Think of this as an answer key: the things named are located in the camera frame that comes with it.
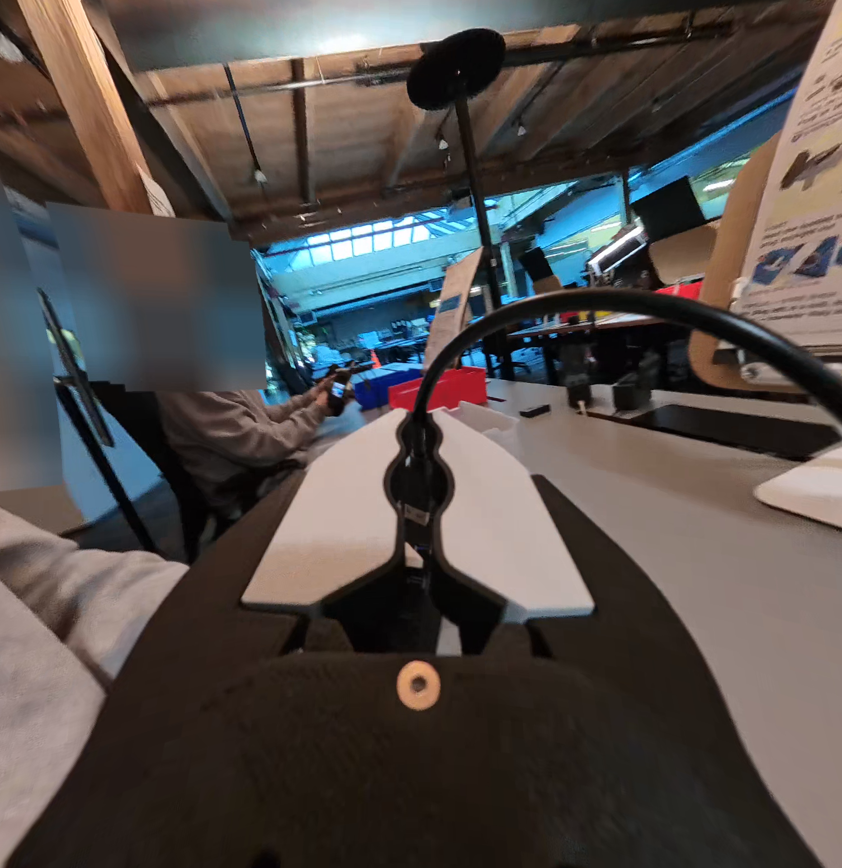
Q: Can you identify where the black pole stand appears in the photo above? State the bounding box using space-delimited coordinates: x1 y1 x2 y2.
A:
405 27 525 382

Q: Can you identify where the black easel frame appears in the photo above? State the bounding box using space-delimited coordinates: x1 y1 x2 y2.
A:
36 287 162 555

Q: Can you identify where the white tablet stand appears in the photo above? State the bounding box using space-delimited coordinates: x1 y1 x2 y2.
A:
752 359 842 534

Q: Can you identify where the black desktop device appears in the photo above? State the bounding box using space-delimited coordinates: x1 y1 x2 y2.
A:
610 378 657 412

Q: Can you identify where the plywood sign holder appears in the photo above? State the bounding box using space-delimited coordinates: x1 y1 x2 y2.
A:
647 220 724 287

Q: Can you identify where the blue plastic bin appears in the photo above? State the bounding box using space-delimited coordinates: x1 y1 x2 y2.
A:
352 361 430 409

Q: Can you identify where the person's grey sweatshirt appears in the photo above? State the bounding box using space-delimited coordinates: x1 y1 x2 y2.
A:
0 570 110 868

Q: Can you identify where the led light panel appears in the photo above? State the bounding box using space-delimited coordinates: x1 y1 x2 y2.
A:
586 226 650 274

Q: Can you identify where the cardboard sign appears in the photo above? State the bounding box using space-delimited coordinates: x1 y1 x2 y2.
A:
423 246 487 373

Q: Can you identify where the clear plastic bin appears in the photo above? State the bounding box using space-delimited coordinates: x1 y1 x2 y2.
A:
454 399 522 452

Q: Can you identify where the red plastic bin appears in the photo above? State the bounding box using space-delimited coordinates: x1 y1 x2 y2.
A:
387 365 490 412

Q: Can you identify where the white paper notice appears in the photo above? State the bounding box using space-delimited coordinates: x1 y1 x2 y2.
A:
136 163 178 219

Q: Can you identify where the black box white cable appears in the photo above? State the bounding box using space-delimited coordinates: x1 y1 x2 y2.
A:
565 341 596 413

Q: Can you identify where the black panel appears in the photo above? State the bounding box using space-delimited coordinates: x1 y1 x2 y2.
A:
629 176 707 243

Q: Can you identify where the black chair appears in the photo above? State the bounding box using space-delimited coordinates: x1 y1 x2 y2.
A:
87 382 215 565

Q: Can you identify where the person's left forearm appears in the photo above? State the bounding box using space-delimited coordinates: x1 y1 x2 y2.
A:
0 500 193 686

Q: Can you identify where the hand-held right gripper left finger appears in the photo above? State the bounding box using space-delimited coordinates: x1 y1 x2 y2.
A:
240 407 425 645

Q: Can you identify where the white desk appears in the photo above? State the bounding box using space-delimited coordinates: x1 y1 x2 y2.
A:
311 375 842 868

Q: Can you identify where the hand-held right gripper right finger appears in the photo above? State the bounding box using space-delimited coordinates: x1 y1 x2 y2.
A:
421 407 597 645

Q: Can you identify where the plywood instruction board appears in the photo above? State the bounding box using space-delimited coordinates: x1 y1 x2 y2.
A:
687 0 842 396

